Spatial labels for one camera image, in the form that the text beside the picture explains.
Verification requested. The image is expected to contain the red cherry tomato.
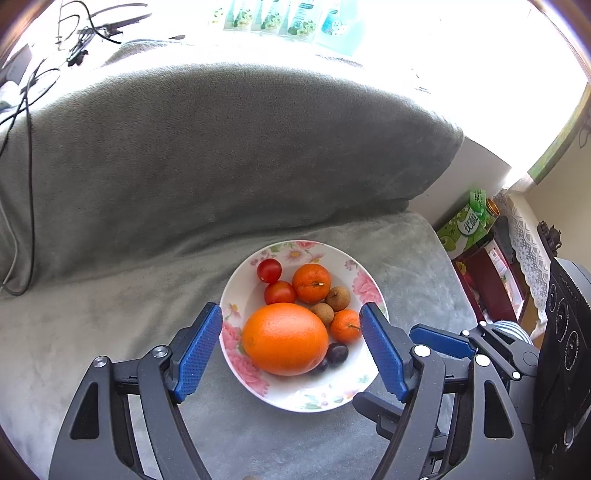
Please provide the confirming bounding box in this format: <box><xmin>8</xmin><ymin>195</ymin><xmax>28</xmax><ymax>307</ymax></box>
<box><xmin>256</xmin><ymin>258</ymin><xmax>283</xmax><ymax>284</ymax></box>
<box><xmin>263</xmin><ymin>280</ymin><xmax>297</xmax><ymax>305</ymax></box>

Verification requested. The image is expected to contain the white floral ceramic bowl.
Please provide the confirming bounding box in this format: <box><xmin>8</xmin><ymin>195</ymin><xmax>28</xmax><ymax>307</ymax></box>
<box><xmin>219</xmin><ymin>240</ymin><xmax>387</xmax><ymax>413</ymax></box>

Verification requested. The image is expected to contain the large orange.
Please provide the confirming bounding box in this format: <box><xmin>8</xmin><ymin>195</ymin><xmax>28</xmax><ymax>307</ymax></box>
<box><xmin>242</xmin><ymin>303</ymin><xmax>329</xmax><ymax>376</ymax></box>

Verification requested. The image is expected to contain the small mandarin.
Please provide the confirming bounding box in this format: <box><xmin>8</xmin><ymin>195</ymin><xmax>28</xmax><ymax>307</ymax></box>
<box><xmin>329</xmin><ymin>309</ymin><xmax>362</xmax><ymax>344</ymax></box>
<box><xmin>291</xmin><ymin>264</ymin><xmax>332</xmax><ymax>304</ymax></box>

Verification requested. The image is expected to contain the striped blue trouser leg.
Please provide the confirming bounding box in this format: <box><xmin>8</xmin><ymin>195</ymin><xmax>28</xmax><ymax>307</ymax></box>
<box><xmin>491</xmin><ymin>320</ymin><xmax>533</xmax><ymax>345</ymax></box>

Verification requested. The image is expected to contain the green printed box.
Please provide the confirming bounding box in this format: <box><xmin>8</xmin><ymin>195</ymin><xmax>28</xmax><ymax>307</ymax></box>
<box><xmin>437</xmin><ymin>189</ymin><xmax>501</xmax><ymax>259</ymax></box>

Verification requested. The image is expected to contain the white lace cloth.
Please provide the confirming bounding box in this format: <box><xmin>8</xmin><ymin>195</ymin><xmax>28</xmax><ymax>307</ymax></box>
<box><xmin>495</xmin><ymin>190</ymin><xmax>551</xmax><ymax>340</ymax></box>

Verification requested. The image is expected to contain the dark cherry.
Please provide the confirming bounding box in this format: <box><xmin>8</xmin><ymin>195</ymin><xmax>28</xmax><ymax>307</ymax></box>
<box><xmin>325</xmin><ymin>342</ymin><xmax>349</xmax><ymax>367</ymax></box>
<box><xmin>311</xmin><ymin>358</ymin><xmax>329</xmax><ymax>375</ymax></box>

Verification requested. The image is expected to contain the brown longan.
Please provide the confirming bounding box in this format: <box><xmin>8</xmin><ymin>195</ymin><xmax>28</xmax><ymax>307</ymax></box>
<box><xmin>310</xmin><ymin>302</ymin><xmax>335</xmax><ymax>327</ymax></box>
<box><xmin>325</xmin><ymin>286</ymin><xmax>351</xmax><ymax>312</ymax></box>

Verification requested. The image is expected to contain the teal refill pouch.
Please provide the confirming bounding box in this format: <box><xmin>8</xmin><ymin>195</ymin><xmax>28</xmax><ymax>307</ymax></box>
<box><xmin>225</xmin><ymin>0</ymin><xmax>257</xmax><ymax>31</ymax></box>
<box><xmin>287</xmin><ymin>1</ymin><xmax>318</xmax><ymax>38</ymax></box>
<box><xmin>256</xmin><ymin>0</ymin><xmax>284</xmax><ymax>34</ymax></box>

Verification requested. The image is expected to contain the grey sofa back cushion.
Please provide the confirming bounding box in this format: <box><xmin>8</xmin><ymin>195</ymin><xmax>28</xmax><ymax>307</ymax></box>
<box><xmin>1</xmin><ymin>39</ymin><xmax>464</xmax><ymax>290</ymax></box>

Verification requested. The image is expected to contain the black cable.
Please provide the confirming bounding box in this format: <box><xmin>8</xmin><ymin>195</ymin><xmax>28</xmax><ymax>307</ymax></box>
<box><xmin>0</xmin><ymin>0</ymin><xmax>187</xmax><ymax>297</ymax></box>

